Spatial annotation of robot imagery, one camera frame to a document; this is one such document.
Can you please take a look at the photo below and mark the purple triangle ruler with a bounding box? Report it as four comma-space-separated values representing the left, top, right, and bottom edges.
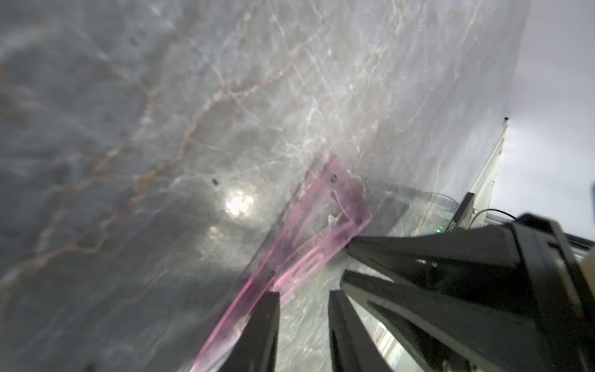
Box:
191, 156, 371, 371

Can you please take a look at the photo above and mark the aluminium rail frame front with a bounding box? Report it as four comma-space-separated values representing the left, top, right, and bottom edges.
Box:
469, 117, 508, 227

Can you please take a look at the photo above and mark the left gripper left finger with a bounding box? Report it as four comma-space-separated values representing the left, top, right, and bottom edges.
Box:
219, 292, 280, 372

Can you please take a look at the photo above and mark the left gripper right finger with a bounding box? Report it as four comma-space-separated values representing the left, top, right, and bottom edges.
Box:
328, 290, 392, 372

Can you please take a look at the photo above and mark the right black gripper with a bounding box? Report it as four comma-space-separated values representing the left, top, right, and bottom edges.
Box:
347, 214, 594, 371

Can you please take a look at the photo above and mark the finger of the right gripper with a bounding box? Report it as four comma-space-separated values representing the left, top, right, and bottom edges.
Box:
340, 271, 549, 371

